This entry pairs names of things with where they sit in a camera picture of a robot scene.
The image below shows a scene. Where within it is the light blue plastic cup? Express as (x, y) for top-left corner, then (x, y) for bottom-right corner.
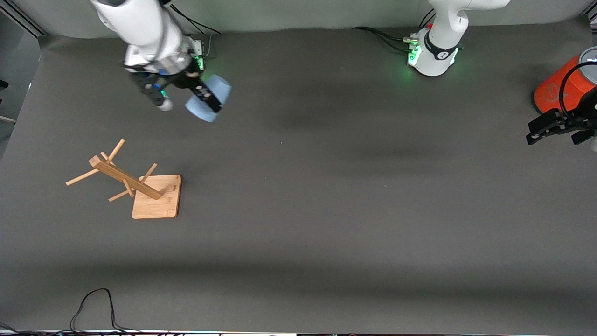
(185, 75), (232, 123)

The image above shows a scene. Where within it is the orange cylindrical can silver lid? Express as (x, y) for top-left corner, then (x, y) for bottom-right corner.
(534, 47), (597, 115)

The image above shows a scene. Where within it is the wooden mug tree stand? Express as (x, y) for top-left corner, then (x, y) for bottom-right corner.
(65, 138), (182, 220)

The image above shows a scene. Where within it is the black left arm wrist cable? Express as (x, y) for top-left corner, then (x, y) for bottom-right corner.
(559, 61), (597, 118)

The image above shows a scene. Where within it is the black right arm base cable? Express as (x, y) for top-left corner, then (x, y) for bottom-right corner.
(169, 4), (222, 36)

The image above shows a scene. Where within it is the black arm base cable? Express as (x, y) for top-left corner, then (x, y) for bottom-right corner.
(169, 4), (222, 36)
(352, 26), (417, 53)

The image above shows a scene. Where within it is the black left arm base cable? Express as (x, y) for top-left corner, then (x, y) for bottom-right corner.
(352, 26), (417, 53)

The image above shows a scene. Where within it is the thin black looped cable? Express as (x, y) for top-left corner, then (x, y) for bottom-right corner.
(69, 288), (145, 335)

